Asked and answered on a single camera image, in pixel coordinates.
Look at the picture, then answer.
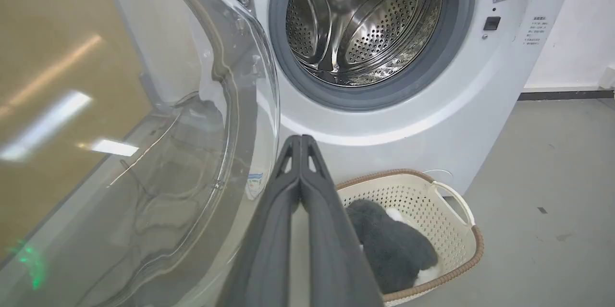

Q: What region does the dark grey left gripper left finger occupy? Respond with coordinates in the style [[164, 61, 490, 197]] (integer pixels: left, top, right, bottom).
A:
[[217, 135, 302, 307]]

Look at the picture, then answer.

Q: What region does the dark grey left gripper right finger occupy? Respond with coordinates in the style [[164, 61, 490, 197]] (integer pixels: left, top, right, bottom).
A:
[[300, 135, 385, 307]]

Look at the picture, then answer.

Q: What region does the transparent washing machine door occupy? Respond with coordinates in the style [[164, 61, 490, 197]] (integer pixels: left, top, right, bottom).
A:
[[0, 0, 281, 307]]

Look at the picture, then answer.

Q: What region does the white front-load washing machine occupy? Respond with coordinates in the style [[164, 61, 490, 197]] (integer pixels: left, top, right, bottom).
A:
[[219, 0, 583, 197]]

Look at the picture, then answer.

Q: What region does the grey fluffy garment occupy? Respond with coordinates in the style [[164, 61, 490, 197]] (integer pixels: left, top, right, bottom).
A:
[[345, 199, 440, 295]]

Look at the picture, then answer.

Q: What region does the cream perforated laundry basket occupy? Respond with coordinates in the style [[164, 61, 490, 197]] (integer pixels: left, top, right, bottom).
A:
[[335, 169, 484, 307]]

